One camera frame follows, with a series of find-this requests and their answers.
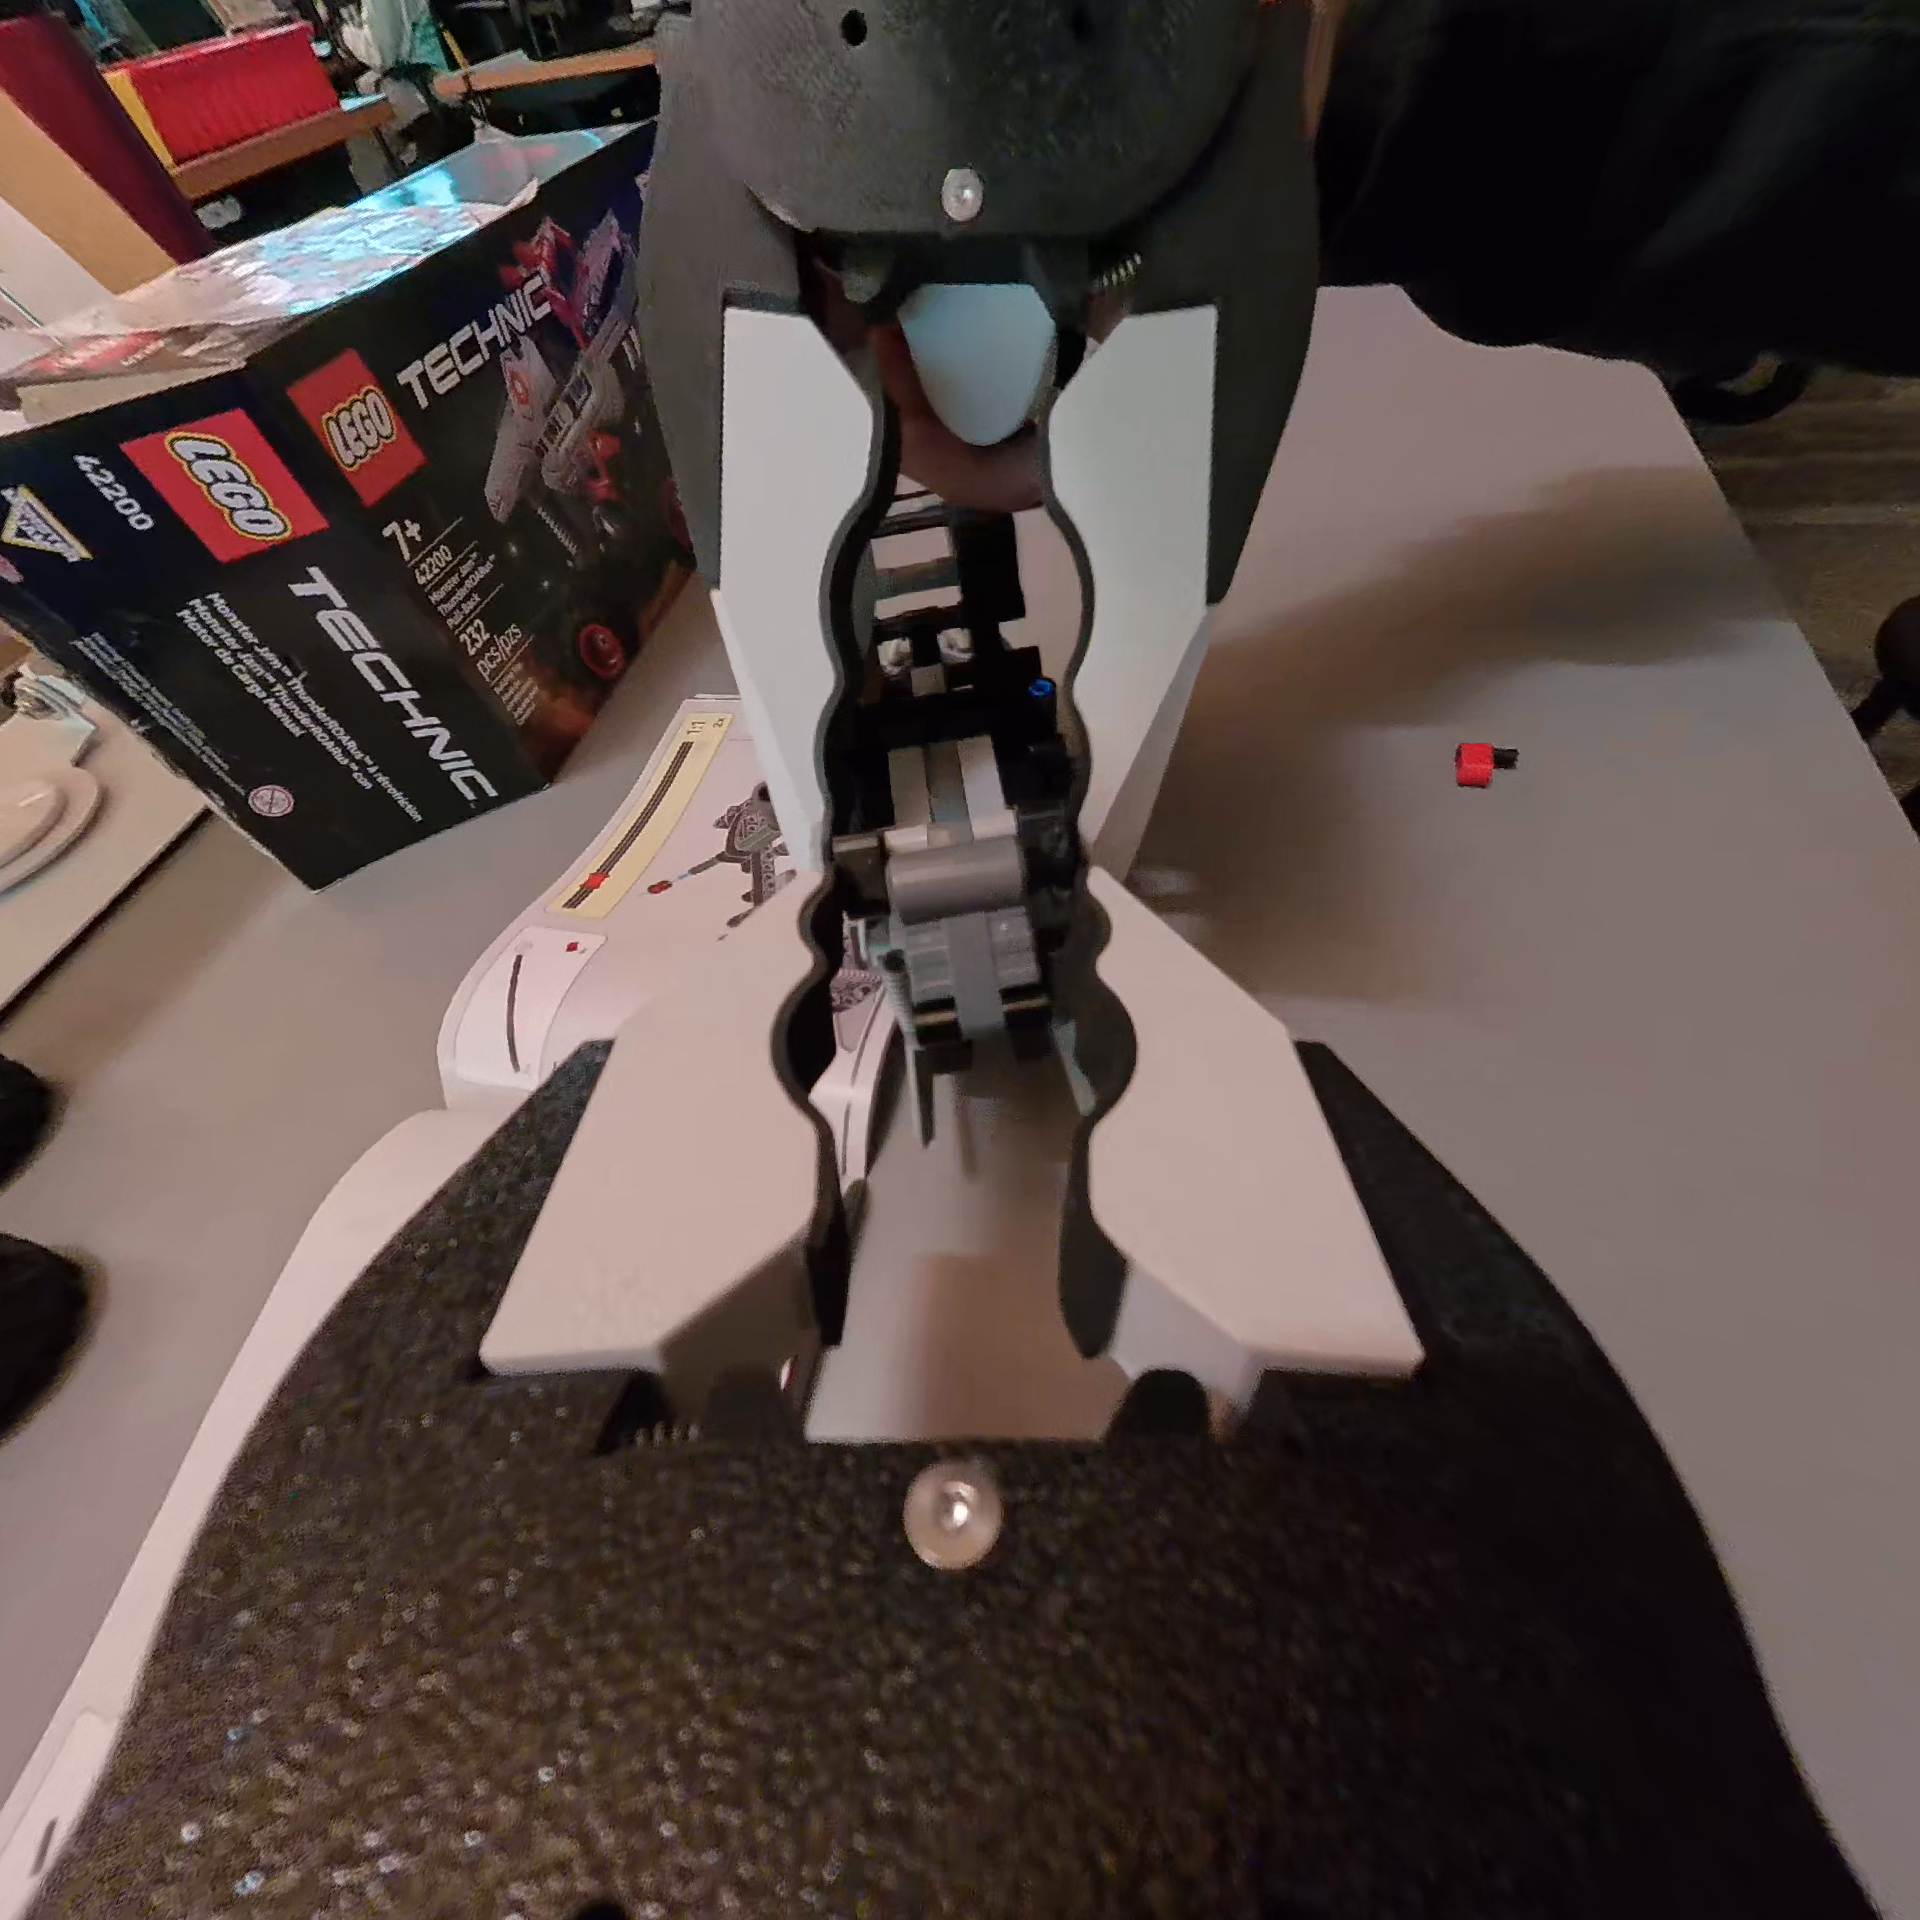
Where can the black toy tire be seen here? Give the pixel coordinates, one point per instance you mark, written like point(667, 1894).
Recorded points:
point(38, 1335)
point(20, 1119)

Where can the red storage bin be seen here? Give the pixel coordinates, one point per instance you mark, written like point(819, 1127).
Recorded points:
point(226, 91)

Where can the black grey toy truck chassis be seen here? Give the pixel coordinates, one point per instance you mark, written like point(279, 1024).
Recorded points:
point(960, 885)

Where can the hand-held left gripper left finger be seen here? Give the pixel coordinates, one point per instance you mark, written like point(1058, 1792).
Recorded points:
point(661, 1202)

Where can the grey desk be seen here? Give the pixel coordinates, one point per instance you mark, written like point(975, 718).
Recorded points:
point(1500, 1051)

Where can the black toy set box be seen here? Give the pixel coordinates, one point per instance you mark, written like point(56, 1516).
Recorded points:
point(300, 600)

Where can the person's right hand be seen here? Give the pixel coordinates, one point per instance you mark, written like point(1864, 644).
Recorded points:
point(968, 474)

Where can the small red brick piece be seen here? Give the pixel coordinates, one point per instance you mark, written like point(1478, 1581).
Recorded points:
point(1478, 763)

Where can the white board stand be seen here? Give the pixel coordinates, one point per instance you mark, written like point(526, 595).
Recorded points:
point(38, 811)

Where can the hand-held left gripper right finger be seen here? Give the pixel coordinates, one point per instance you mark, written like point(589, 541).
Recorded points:
point(1244, 1202)

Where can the person's black clothing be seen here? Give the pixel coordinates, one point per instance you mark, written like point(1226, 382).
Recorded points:
point(1651, 181)

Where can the open instruction booklet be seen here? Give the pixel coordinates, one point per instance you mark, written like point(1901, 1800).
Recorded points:
point(510, 1005)

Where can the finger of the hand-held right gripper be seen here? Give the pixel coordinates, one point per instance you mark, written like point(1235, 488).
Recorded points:
point(773, 524)
point(1148, 524)

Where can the maroon tumbler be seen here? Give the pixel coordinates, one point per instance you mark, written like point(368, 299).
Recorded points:
point(77, 135)

